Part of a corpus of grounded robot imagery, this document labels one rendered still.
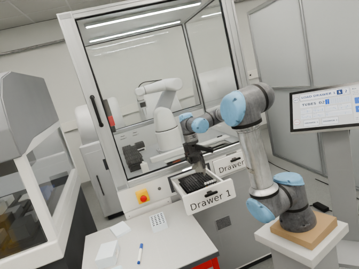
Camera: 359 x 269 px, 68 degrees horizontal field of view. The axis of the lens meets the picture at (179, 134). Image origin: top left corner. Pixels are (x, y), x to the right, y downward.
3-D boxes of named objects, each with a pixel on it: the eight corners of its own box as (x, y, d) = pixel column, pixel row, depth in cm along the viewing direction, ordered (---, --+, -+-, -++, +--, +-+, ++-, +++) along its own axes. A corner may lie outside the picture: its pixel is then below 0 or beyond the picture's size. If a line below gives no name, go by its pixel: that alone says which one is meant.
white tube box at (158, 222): (168, 227, 145) (166, 221, 145) (153, 233, 144) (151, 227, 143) (164, 216, 157) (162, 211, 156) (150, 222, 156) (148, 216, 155)
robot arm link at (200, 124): (212, 113, 132) (201, 112, 142) (194, 121, 127) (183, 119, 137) (217, 127, 134) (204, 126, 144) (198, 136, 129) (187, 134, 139)
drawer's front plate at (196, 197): (236, 196, 147) (232, 179, 145) (187, 215, 141) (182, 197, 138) (234, 195, 149) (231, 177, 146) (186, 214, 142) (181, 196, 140)
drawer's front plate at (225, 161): (254, 163, 184) (251, 148, 182) (216, 177, 178) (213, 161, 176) (253, 162, 186) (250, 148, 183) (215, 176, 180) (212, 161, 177)
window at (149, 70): (248, 138, 184) (218, -10, 162) (127, 180, 165) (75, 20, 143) (247, 138, 184) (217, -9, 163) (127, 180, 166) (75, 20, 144)
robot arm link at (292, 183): (314, 199, 113) (308, 171, 110) (293, 215, 107) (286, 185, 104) (291, 192, 123) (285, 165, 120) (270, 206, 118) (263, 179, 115)
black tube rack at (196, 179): (218, 191, 155) (216, 181, 153) (190, 202, 151) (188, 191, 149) (204, 179, 176) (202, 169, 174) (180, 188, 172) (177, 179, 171)
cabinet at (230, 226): (285, 255, 206) (266, 160, 188) (158, 315, 184) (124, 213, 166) (229, 205, 297) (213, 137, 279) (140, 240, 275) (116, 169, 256)
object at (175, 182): (231, 194, 148) (229, 184, 147) (188, 211, 143) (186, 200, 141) (205, 173, 186) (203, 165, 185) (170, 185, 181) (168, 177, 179)
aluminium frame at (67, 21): (261, 141, 185) (229, -21, 161) (116, 192, 163) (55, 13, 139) (209, 124, 275) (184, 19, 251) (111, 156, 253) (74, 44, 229)
